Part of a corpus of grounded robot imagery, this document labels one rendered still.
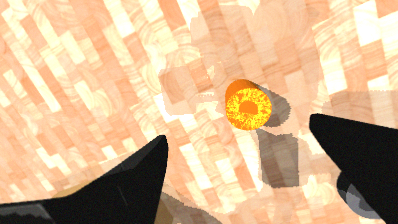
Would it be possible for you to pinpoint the orange knob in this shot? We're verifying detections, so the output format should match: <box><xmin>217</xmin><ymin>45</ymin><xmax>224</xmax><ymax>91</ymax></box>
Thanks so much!
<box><xmin>225</xmin><ymin>79</ymin><xmax>272</xmax><ymax>131</ymax></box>

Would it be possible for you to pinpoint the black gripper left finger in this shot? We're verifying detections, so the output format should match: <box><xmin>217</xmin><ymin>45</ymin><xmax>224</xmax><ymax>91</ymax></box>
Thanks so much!
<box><xmin>0</xmin><ymin>134</ymin><xmax>169</xmax><ymax>224</ymax></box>

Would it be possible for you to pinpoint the grey round pedestal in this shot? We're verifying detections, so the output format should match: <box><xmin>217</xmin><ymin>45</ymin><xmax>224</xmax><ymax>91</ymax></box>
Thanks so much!
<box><xmin>336</xmin><ymin>172</ymin><xmax>382</xmax><ymax>220</ymax></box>

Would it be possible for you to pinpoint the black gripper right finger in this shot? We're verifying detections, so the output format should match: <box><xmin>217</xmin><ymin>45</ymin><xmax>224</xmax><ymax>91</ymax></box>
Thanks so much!
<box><xmin>308</xmin><ymin>113</ymin><xmax>398</xmax><ymax>224</ymax></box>

